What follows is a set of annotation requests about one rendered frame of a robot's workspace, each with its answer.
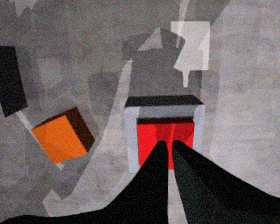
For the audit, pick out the orange block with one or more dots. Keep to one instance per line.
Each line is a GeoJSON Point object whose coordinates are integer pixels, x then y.
{"type": "Point", "coordinates": [64, 136]}

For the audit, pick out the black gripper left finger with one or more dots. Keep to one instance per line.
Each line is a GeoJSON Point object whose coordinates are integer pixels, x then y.
{"type": "Point", "coordinates": [143, 201]}

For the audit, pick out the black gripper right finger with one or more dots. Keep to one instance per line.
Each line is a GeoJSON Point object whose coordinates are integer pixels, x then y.
{"type": "Point", "coordinates": [210, 195]}

